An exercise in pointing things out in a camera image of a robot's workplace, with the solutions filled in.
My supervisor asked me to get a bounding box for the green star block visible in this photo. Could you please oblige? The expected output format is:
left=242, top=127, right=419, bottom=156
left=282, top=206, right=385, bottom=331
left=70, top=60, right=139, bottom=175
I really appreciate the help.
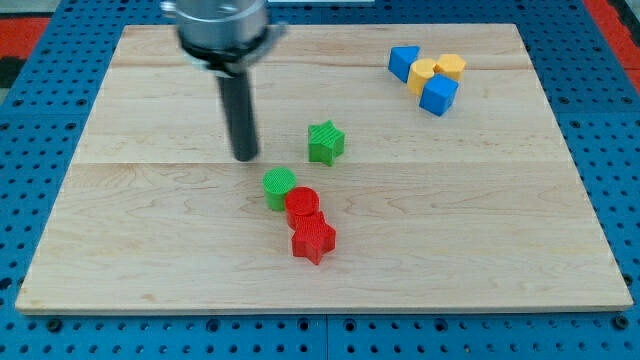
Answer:
left=307, top=120, right=345, bottom=166

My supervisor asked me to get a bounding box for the silver cylindrical robot end effector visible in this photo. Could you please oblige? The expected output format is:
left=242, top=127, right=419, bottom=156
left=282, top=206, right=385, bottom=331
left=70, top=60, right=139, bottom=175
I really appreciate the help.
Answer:
left=160, top=0, right=286, bottom=76

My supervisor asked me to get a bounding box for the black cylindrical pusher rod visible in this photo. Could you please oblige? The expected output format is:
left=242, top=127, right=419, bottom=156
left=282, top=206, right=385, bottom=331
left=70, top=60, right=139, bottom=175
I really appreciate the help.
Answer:
left=217, top=72, right=259, bottom=162

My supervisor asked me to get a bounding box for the blue cube block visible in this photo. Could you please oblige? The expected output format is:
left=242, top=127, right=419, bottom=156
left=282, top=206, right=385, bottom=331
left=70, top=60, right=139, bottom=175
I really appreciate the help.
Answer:
left=419, top=74, right=459, bottom=116

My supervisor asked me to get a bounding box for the wooden board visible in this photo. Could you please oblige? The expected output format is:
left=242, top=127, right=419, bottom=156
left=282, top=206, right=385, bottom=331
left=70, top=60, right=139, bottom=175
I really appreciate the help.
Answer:
left=15, top=24, right=633, bottom=315

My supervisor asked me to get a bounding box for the red star block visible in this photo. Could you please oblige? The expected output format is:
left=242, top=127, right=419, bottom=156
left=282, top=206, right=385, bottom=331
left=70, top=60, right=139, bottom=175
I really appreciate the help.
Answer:
left=291, top=211, right=336, bottom=265

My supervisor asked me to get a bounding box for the red cylinder block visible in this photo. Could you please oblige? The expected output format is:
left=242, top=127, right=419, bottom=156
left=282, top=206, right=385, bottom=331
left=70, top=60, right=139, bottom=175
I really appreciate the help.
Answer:
left=284, top=186, right=320, bottom=230

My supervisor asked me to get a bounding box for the yellow hexagon block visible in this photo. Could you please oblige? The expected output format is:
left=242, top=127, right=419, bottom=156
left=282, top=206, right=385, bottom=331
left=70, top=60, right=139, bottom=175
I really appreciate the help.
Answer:
left=435, top=54, right=467, bottom=81

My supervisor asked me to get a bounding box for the green cylinder block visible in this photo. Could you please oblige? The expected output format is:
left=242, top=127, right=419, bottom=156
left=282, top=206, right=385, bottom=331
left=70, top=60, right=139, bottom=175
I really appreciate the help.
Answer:
left=262, top=167, right=297, bottom=211

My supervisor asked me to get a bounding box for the blue triangle block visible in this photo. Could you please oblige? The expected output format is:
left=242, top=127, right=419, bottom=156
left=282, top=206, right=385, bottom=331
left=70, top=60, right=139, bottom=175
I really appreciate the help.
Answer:
left=387, top=45, right=421, bottom=83

